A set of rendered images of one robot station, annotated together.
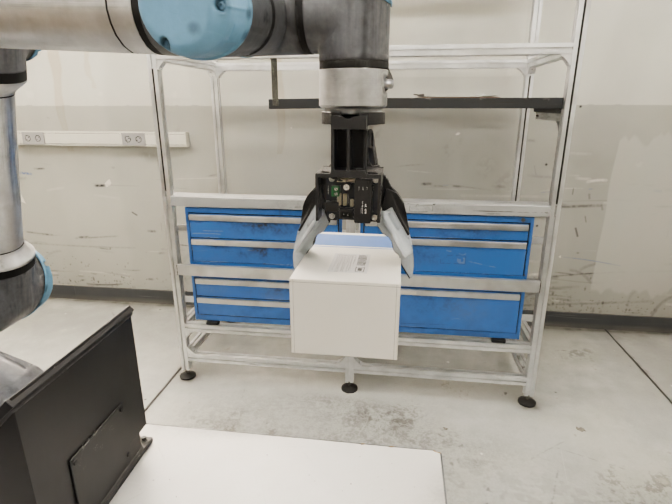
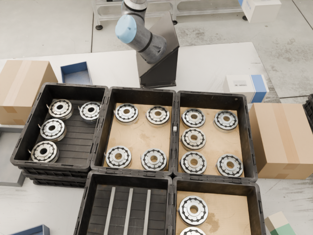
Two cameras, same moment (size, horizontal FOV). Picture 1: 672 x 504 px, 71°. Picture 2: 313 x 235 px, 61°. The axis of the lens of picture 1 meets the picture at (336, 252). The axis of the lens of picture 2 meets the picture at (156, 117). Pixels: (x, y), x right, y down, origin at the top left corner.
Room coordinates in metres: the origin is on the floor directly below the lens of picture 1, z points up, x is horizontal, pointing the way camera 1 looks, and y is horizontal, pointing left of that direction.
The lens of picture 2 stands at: (-0.46, 0.73, 1.81)
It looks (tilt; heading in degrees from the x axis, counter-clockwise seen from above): 55 degrees down; 346
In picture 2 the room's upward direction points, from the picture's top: straight up
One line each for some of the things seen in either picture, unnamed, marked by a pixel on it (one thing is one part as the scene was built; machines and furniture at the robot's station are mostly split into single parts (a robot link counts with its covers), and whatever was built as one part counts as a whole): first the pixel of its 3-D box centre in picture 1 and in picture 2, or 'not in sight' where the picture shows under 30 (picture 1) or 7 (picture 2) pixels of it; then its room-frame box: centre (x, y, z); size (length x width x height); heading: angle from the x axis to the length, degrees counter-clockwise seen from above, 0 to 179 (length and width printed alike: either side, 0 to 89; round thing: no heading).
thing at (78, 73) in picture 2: not in sight; (77, 80); (0.62, 0.92, 0.74); 0.20 x 0.15 x 0.07; 4
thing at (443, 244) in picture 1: (441, 277); not in sight; (1.93, -0.46, 0.60); 0.72 x 0.03 x 0.56; 82
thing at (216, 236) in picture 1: (264, 269); not in sight; (2.03, 0.33, 0.60); 0.72 x 0.03 x 0.56; 82
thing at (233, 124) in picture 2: not in sight; (226, 119); (0.10, 0.27, 0.86); 0.10 x 0.10 x 0.01
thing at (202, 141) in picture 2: not in sight; (193, 138); (0.05, 0.44, 0.86); 0.10 x 0.10 x 0.01
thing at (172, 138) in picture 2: not in sight; (137, 127); (0.12, 0.66, 0.92); 0.40 x 0.30 x 0.02; 162
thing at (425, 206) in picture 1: (351, 203); not in sight; (2.01, -0.07, 0.91); 1.70 x 0.10 x 0.05; 82
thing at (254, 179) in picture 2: not in sight; (212, 132); (0.02, 0.38, 0.92); 0.40 x 0.30 x 0.02; 162
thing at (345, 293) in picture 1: (352, 286); (257, 1); (0.57, -0.02, 1.10); 0.20 x 0.12 x 0.09; 172
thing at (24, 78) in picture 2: not in sight; (25, 92); (0.55, 1.17, 0.78); 0.30 x 0.22 x 0.16; 164
